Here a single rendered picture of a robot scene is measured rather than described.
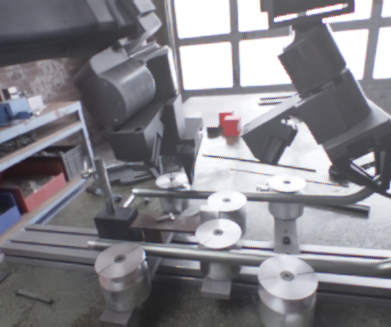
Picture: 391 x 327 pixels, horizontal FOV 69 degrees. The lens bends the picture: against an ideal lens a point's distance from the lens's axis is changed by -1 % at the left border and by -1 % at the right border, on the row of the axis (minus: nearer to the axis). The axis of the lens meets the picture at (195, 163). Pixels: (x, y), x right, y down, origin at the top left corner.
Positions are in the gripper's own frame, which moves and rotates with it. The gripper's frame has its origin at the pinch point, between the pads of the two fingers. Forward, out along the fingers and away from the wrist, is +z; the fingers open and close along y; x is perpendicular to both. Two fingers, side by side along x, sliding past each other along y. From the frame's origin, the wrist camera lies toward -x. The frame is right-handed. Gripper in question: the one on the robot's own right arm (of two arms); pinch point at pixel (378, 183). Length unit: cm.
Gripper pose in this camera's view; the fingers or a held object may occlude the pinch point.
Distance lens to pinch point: 41.0
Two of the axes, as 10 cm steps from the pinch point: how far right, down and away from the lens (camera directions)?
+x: 7.9, -4.5, -4.2
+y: -2.4, 4.2, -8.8
